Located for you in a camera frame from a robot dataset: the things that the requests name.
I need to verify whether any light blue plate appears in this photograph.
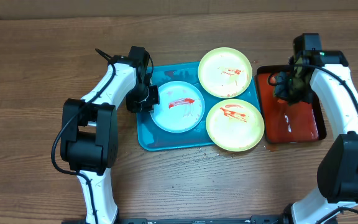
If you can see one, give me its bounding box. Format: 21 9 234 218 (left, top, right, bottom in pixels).
151 81 205 133

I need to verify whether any yellow plate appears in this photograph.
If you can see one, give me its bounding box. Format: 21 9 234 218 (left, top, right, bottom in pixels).
206 98 265 152
198 47 252 98

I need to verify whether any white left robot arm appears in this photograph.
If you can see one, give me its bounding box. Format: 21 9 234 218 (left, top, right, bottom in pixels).
51 46 159 223

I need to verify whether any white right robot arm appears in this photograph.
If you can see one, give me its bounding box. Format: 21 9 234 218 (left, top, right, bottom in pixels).
272 33 358 223

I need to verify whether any red black-rimmed tray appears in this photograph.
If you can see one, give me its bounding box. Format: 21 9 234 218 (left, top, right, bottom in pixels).
254 65 327 144

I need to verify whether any teal plastic tray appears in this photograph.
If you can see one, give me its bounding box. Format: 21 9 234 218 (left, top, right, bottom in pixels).
137 62 265 151

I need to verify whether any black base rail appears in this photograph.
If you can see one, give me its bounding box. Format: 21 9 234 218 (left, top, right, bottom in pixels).
61 215 291 224

